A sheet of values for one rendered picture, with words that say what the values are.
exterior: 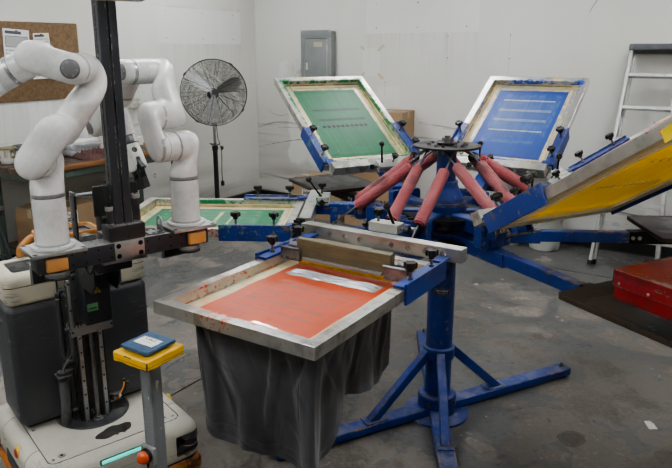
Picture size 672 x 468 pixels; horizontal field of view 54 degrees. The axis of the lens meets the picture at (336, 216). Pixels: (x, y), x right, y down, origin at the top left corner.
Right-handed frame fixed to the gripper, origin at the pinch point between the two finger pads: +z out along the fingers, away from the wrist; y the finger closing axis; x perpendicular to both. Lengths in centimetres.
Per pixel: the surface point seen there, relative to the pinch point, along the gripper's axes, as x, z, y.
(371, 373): -28, 81, -68
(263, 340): 9, 52, -84
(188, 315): 19, 42, -61
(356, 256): -43, 47, -58
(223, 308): 7, 45, -56
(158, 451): 40, 73, -63
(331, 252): -40, 44, -49
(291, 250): -32, 40, -34
